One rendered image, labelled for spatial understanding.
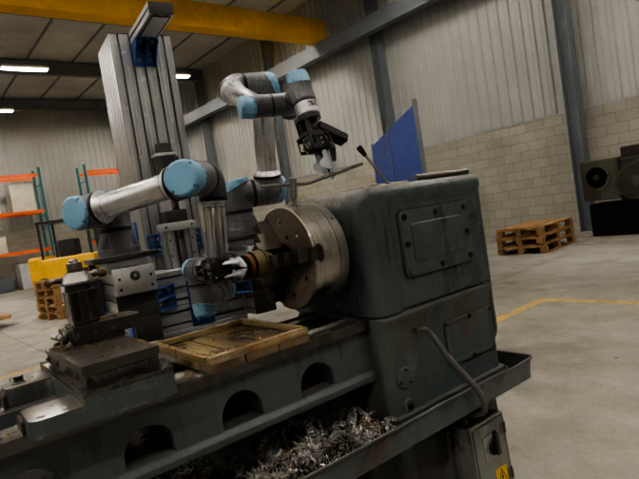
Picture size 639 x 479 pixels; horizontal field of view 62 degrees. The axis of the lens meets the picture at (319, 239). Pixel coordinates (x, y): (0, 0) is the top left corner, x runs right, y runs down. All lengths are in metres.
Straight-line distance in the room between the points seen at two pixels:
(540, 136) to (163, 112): 10.57
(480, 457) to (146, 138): 1.72
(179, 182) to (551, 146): 10.93
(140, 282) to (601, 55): 10.85
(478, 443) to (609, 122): 10.23
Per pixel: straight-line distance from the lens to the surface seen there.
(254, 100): 1.76
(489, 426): 1.93
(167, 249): 2.18
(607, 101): 11.78
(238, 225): 2.16
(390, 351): 1.62
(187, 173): 1.68
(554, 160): 12.18
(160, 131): 2.31
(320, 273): 1.50
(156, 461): 1.33
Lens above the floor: 1.21
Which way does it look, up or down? 3 degrees down
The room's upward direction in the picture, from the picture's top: 9 degrees counter-clockwise
